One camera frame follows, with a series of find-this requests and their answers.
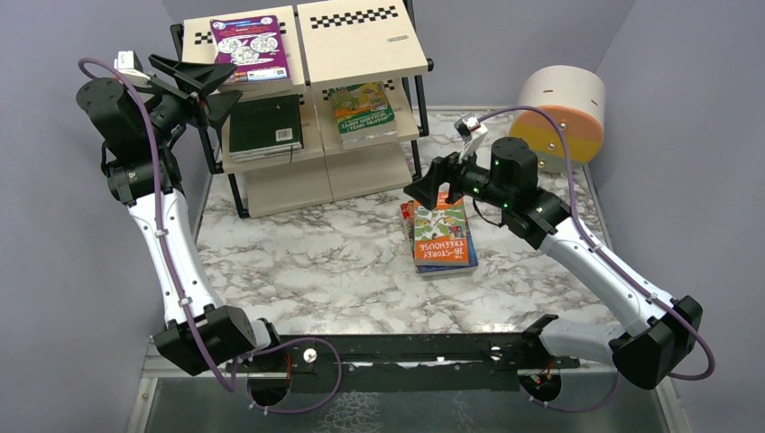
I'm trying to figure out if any plain dark green book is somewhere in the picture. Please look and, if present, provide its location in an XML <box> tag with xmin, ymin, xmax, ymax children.
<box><xmin>228</xmin><ymin>95</ymin><xmax>303</xmax><ymax>161</ymax></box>

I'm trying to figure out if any orange 78-storey treehouse book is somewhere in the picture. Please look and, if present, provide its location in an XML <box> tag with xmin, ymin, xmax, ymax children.
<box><xmin>413</xmin><ymin>191</ymin><xmax>468</xmax><ymax>265</ymax></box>

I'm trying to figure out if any purple cartoon cover book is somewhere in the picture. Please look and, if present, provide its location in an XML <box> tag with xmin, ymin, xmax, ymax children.
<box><xmin>209</xmin><ymin>14</ymin><xmax>293</xmax><ymax>95</ymax></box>

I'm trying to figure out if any dark bottom book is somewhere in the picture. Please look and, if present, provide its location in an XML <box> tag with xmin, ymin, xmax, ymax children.
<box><xmin>415</xmin><ymin>228</ymin><xmax>478</xmax><ymax>277</ymax></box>

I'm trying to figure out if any green 104-storey treehouse book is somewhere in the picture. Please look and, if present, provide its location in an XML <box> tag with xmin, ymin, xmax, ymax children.
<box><xmin>327</xmin><ymin>81</ymin><xmax>395</xmax><ymax>139</ymax></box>

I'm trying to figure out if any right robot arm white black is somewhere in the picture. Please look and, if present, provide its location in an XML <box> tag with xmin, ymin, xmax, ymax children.
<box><xmin>404</xmin><ymin>138</ymin><xmax>716</xmax><ymax>390</ymax></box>

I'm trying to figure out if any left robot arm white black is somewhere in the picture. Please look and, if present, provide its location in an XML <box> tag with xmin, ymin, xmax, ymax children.
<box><xmin>76</xmin><ymin>54</ymin><xmax>279</xmax><ymax>375</ymax></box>

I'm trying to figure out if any red spine book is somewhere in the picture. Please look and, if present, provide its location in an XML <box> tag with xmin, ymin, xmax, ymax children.
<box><xmin>400</xmin><ymin>200</ymin><xmax>414</xmax><ymax>242</ymax></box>

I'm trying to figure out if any beige black three-tier shelf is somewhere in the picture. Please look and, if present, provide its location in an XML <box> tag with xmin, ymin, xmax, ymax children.
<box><xmin>177</xmin><ymin>1</ymin><xmax>428</xmax><ymax>218</ymax></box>

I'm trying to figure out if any round drawer box orange yellow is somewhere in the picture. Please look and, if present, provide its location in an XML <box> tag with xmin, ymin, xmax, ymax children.
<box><xmin>509</xmin><ymin>65</ymin><xmax>606</xmax><ymax>173</ymax></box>

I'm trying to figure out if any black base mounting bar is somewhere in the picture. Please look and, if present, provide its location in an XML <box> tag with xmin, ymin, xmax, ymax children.
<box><xmin>238</xmin><ymin>332</ymin><xmax>580</xmax><ymax>394</ymax></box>

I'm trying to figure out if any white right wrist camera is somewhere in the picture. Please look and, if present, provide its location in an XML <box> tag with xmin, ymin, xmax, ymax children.
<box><xmin>454</xmin><ymin>115</ymin><xmax>489</xmax><ymax>162</ymax></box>

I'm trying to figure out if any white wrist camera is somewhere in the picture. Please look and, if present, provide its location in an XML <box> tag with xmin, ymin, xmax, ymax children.
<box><xmin>114</xmin><ymin>50</ymin><xmax>151</xmax><ymax>88</ymax></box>
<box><xmin>454</xmin><ymin>115</ymin><xmax>489</xmax><ymax>162</ymax></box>

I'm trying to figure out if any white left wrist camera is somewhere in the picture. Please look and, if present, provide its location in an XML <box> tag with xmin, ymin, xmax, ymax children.
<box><xmin>114</xmin><ymin>50</ymin><xmax>151</xmax><ymax>88</ymax></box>

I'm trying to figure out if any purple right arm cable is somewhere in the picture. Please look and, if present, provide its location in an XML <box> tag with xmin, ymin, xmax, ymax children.
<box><xmin>477</xmin><ymin>106</ymin><xmax>716</xmax><ymax>413</ymax></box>

